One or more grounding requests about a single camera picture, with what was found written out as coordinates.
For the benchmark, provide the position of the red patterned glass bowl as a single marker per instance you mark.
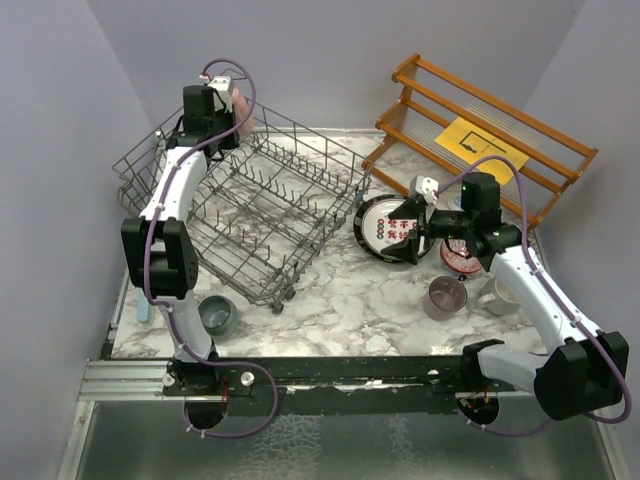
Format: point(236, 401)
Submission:
point(455, 256)

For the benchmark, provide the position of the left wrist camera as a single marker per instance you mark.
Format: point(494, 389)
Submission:
point(224, 87)

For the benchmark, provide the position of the light blue sponge bar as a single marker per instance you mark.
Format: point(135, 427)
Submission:
point(143, 309)

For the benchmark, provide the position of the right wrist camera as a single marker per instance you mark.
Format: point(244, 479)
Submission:
point(423, 188)

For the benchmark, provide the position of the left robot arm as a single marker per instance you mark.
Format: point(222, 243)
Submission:
point(161, 258)

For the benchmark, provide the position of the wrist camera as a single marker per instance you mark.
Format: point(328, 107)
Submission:
point(423, 188)
point(224, 87)

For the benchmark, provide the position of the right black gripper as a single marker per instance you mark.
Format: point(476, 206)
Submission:
point(412, 209)

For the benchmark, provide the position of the purple mug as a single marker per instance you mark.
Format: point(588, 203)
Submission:
point(445, 296)

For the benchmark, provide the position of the yellow paper card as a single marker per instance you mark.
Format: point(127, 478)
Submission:
point(470, 143)

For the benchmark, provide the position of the pink cream mug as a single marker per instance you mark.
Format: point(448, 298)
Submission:
point(242, 107)

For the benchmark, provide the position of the orange wooden shelf rack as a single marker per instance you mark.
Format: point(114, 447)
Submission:
point(431, 98)

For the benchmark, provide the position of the white grey mug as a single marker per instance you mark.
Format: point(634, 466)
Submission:
point(497, 298)

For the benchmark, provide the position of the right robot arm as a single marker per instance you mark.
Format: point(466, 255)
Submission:
point(583, 368)

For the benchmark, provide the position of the grey wire dish rack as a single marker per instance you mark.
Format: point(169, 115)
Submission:
point(263, 212)

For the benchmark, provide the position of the dark grey mug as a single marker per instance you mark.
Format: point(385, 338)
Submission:
point(219, 315)

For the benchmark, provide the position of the black rimmed printed plate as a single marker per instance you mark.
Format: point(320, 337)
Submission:
point(374, 231)

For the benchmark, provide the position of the black mounting base bar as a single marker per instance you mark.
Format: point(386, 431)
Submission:
point(327, 386)

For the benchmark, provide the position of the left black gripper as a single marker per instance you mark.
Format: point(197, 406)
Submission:
point(229, 140)

